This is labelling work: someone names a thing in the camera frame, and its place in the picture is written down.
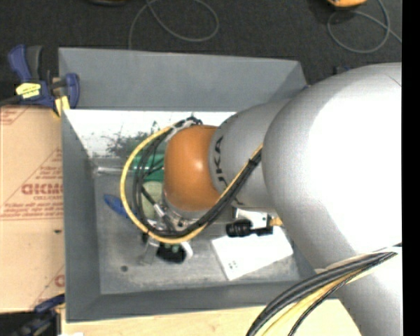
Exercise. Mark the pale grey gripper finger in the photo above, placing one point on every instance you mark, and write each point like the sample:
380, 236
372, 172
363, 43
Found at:
143, 255
152, 255

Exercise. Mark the grey metal bin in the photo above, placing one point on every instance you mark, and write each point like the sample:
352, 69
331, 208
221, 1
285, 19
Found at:
182, 82

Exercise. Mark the blue plastic object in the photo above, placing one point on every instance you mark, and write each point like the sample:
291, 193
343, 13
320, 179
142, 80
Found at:
115, 204

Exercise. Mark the brown cardboard board red print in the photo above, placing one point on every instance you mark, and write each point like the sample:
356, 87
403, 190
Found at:
28, 173

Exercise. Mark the black cylinder on white bracket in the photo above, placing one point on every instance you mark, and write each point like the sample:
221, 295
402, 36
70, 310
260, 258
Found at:
238, 228

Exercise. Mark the green plastic object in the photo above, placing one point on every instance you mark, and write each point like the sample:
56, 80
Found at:
153, 191

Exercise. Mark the white flat box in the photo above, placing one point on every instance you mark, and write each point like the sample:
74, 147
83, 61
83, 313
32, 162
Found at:
252, 255

